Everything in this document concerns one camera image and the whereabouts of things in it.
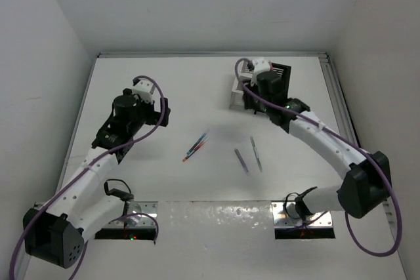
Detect dark blue red pen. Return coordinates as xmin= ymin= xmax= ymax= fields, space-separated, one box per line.
xmin=185 ymin=137 xmax=209 ymax=159

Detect orange red pen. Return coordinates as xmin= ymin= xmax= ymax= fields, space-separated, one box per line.
xmin=182 ymin=140 xmax=208 ymax=163

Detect white green pen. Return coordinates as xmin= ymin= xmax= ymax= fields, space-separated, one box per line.
xmin=250 ymin=136 xmax=263 ymax=172

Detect blue clear pen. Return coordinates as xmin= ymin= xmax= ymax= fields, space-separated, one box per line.
xmin=186 ymin=129 xmax=209 ymax=156

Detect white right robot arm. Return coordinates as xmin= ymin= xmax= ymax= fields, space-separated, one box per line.
xmin=242 ymin=70 xmax=392 ymax=220

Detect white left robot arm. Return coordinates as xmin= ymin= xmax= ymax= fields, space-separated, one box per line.
xmin=23 ymin=89 xmax=171 ymax=269

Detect black slotted container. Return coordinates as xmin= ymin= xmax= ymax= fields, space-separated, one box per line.
xmin=251 ymin=64 xmax=291 ymax=106

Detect white slotted container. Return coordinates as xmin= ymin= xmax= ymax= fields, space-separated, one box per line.
xmin=229 ymin=58 xmax=255 ymax=111

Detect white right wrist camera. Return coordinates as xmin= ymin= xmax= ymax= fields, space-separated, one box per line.
xmin=249 ymin=58 xmax=272 ymax=81

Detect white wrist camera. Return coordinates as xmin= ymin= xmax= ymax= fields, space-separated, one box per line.
xmin=131 ymin=79 xmax=156 ymax=104
xmin=249 ymin=58 xmax=272 ymax=81

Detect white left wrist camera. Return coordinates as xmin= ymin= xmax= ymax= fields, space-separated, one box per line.
xmin=131 ymin=79 xmax=156 ymax=104

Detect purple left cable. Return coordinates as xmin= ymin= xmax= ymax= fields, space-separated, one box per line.
xmin=9 ymin=75 xmax=165 ymax=280

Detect purple cable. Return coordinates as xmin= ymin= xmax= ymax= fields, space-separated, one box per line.
xmin=234 ymin=58 xmax=403 ymax=256
xmin=9 ymin=75 xmax=165 ymax=280

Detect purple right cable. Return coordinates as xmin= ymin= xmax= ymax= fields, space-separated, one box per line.
xmin=234 ymin=58 xmax=403 ymax=256

